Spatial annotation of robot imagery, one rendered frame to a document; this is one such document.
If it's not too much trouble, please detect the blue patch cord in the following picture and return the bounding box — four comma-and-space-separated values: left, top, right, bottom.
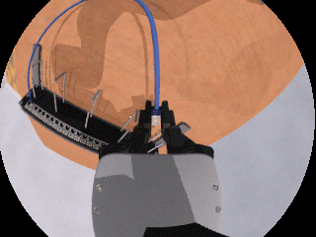
27, 0, 160, 110

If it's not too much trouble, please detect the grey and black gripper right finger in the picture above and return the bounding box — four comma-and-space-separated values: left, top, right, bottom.
161, 101, 214, 159

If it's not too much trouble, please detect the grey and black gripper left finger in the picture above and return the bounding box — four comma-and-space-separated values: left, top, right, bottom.
99, 100, 152, 161

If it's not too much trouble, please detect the white cable plug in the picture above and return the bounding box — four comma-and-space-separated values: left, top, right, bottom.
151, 106, 162, 125

